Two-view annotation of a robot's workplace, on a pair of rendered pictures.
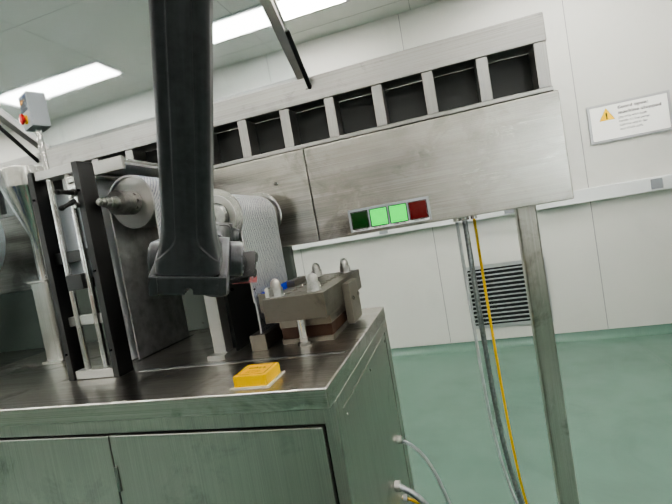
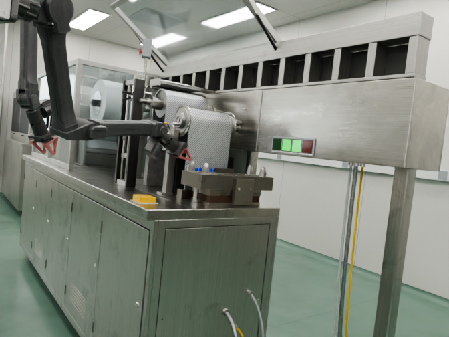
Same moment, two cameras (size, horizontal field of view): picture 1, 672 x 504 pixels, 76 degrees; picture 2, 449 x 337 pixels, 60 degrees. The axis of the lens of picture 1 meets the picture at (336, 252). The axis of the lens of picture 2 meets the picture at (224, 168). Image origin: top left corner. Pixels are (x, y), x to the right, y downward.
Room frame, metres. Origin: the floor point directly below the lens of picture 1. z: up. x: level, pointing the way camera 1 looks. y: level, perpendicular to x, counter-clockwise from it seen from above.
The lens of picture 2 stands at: (-0.21, -0.98, 1.15)
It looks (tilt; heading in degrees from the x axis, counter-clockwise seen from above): 3 degrees down; 37
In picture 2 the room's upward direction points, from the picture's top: 6 degrees clockwise
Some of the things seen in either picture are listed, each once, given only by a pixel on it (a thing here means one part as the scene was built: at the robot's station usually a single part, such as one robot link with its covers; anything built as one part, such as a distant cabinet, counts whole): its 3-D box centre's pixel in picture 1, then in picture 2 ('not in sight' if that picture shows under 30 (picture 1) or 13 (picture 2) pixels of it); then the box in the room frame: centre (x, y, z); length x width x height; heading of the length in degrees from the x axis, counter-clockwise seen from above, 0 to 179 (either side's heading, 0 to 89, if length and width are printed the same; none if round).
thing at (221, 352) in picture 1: (211, 298); (167, 162); (1.07, 0.33, 1.05); 0.06 x 0.05 x 0.31; 164
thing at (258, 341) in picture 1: (280, 328); (205, 193); (1.21, 0.19, 0.92); 0.28 x 0.04 x 0.04; 164
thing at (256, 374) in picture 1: (257, 374); (144, 198); (0.84, 0.20, 0.91); 0.07 x 0.07 x 0.02; 74
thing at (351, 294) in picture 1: (353, 299); (243, 191); (1.20, -0.02, 0.96); 0.10 x 0.03 x 0.11; 164
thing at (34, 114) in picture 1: (31, 112); (145, 48); (1.28, 0.81, 1.66); 0.07 x 0.07 x 0.10; 51
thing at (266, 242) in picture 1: (267, 261); (208, 153); (1.20, 0.20, 1.11); 0.23 x 0.01 x 0.18; 164
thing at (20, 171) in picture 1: (25, 179); (143, 81); (1.40, 0.95, 1.50); 0.14 x 0.14 x 0.06
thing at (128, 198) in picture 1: (124, 202); (156, 102); (1.15, 0.53, 1.33); 0.06 x 0.06 x 0.06; 74
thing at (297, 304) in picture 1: (318, 292); (228, 180); (1.21, 0.07, 1.00); 0.40 x 0.16 x 0.06; 164
